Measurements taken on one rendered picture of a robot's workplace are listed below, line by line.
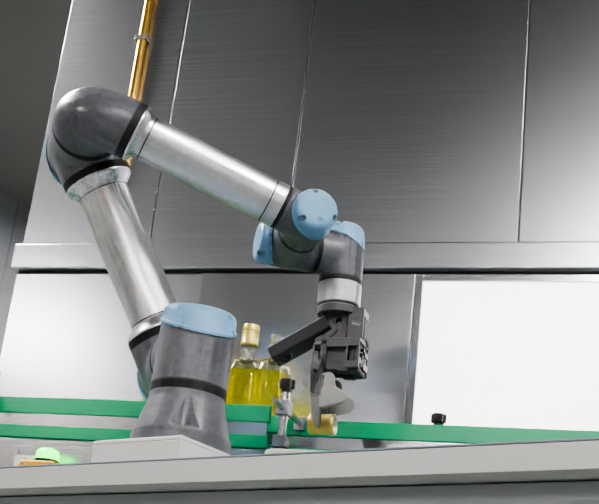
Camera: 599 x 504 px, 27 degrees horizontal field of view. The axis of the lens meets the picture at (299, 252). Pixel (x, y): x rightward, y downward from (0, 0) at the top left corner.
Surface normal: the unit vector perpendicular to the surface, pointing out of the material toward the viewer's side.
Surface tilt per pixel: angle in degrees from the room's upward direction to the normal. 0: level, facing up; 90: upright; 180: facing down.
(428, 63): 90
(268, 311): 90
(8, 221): 90
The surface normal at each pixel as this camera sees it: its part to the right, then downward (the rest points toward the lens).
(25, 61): -0.11, 0.93
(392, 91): -0.27, -0.38
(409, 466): -0.58, -0.35
